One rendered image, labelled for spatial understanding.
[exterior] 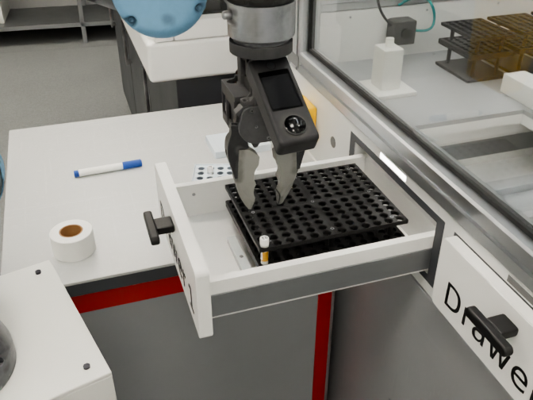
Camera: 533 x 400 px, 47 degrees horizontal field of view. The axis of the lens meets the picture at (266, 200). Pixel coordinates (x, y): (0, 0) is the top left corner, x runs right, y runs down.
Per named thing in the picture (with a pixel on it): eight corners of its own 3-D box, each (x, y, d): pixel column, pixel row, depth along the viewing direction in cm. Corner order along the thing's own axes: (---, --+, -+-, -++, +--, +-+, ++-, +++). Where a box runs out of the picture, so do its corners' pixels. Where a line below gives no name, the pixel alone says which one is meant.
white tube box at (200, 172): (192, 202, 117) (190, 185, 115) (195, 180, 124) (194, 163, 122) (257, 201, 117) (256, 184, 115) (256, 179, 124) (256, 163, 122)
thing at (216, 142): (215, 159, 131) (215, 151, 130) (205, 141, 138) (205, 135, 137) (271, 150, 135) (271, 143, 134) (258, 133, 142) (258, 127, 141)
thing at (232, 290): (210, 321, 79) (208, 284, 76) (172, 216, 100) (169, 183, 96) (476, 260, 90) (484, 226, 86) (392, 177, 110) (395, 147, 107)
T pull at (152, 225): (151, 248, 81) (151, 239, 81) (143, 217, 87) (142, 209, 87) (178, 243, 82) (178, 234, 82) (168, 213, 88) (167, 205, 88)
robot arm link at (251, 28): (306, 4, 64) (231, 10, 62) (304, 48, 66) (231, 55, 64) (282, -12, 70) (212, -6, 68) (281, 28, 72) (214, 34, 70)
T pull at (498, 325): (503, 360, 64) (506, 351, 64) (462, 313, 71) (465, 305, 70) (531, 352, 65) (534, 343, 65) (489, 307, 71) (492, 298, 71)
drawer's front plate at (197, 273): (200, 340, 78) (194, 273, 72) (160, 220, 101) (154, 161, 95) (213, 337, 78) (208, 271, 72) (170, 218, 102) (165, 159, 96)
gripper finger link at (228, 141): (256, 172, 76) (266, 107, 72) (261, 179, 75) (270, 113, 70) (220, 174, 74) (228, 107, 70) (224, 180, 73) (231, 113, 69)
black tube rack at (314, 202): (259, 286, 84) (259, 248, 81) (226, 218, 98) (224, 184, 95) (403, 255, 90) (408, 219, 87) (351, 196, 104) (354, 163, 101)
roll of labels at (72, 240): (47, 248, 104) (42, 228, 102) (85, 233, 108) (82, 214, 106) (63, 267, 100) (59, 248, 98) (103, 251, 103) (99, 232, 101)
